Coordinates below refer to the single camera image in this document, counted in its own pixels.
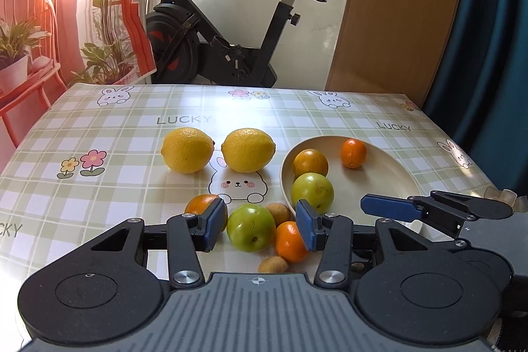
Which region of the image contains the pink printed wall backdrop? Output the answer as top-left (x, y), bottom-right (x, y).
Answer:
top-left (0, 0), bottom-right (157, 148)

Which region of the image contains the clear crumpled plastic wrap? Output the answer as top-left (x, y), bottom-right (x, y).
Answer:
top-left (483, 188), bottom-right (528, 210)

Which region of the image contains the wooden cabinet panel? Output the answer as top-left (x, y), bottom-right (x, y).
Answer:
top-left (326, 0), bottom-right (473, 105)

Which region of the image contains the small brown kiwi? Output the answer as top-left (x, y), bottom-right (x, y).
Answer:
top-left (258, 256), bottom-right (289, 274)
top-left (265, 203), bottom-right (293, 226)

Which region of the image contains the green apple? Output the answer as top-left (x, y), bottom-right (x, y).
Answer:
top-left (227, 204), bottom-right (276, 252)
top-left (291, 173), bottom-right (335, 216)

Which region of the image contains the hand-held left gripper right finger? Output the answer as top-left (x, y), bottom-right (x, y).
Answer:
top-left (296, 199), bottom-right (471, 289)

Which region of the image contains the dull greenish orange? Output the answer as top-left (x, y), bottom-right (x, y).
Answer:
top-left (293, 148), bottom-right (329, 179)

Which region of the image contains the black exercise bike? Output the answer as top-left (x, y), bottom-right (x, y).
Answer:
top-left (142, 0), bottom-right (340, 89)

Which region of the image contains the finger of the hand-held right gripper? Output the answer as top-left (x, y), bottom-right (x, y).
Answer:
top-left (360, 190), bottom-right (481, 239)

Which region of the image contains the green checked bunny tablecloth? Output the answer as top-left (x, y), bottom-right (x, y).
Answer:
top-left (0, 83), bottom-right (502, 291)

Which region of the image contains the orange mandarin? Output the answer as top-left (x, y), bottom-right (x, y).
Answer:
top-left (275, 221), bottom-right (311, 264)
top-left (184, 194), bottom-right (228, 231)

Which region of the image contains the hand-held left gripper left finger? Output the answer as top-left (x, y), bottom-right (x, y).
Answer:
top-left (84, 199), bottom-right (229, 289)

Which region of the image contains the teal curtain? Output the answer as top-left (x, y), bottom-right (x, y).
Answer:
top-left (423, 0), bottom-right (528, 196)

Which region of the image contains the yellow lemon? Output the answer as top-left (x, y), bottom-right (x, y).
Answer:
top-left (161, 128), bottom-right (216, 174)
top-left (221, 128), bottom-right (276, 173)

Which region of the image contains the bright oval mandarin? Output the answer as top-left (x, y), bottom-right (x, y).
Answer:
top-left (341, 139), bottom-right (367, 170)

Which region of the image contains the cream round plate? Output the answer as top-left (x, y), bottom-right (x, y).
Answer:
top-left (280, 135), bottom-right (425, 235)

